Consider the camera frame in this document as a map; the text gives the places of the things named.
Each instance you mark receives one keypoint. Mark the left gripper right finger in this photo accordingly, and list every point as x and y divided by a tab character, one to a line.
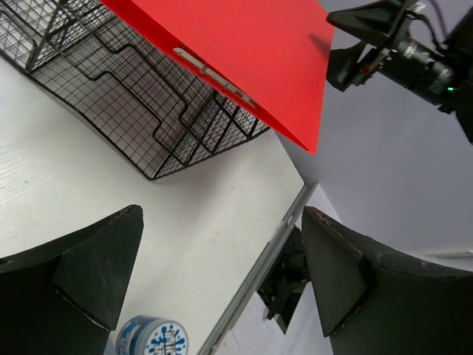
373	299

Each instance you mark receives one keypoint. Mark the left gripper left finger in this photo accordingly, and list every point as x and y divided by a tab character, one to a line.
66	296

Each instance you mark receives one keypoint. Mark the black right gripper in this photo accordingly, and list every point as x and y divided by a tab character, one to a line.
442	77

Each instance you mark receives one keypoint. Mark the red folder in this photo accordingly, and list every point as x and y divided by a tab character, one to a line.
270	57

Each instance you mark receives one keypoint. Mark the round blue slime jar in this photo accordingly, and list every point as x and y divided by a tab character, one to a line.
146	335

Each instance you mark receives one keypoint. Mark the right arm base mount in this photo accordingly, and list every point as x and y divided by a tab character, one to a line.
283	286

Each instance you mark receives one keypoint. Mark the aluminium table edge rail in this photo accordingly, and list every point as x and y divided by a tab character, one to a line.
258	272

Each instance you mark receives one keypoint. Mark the black wire mesh rack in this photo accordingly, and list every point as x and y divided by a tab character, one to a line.
158	115

